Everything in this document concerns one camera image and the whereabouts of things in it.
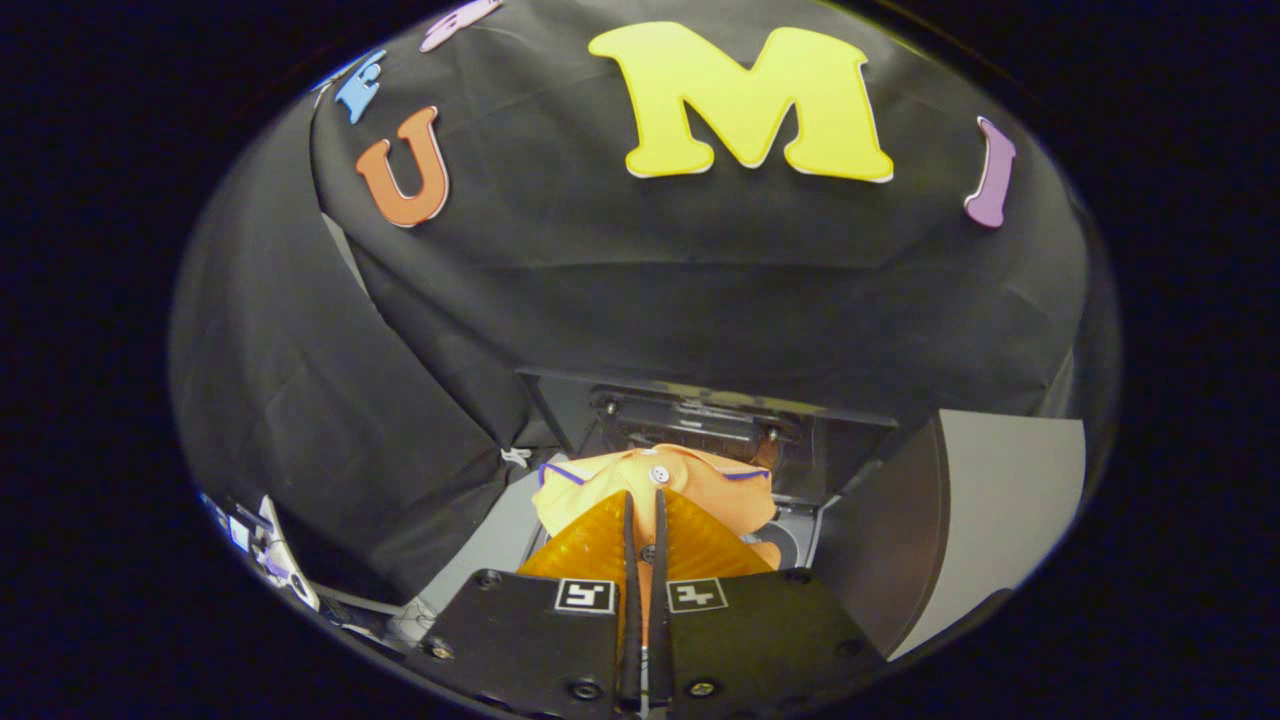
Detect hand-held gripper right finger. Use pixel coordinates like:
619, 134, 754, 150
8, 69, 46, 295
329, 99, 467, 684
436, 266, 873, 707
648, 490, 887, 713

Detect thin dark cables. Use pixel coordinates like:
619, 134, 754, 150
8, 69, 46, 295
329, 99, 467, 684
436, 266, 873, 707
318, 585, 426, 646

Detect white purple object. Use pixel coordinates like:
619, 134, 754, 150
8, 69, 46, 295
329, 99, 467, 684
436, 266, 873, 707
198, 488, 323, 613

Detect grey cabinet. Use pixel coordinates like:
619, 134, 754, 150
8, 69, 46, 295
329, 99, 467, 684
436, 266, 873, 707
815, 408, 1087, 661

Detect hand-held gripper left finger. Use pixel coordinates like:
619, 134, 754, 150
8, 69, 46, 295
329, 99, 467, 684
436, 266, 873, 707
405, 490, 642, 717

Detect orange polo shirt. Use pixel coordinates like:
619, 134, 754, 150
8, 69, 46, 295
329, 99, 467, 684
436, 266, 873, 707
530, 443, 783, 573

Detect black backdrop cloth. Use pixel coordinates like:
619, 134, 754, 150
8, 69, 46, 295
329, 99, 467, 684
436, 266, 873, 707
168, 0, 1121, 606

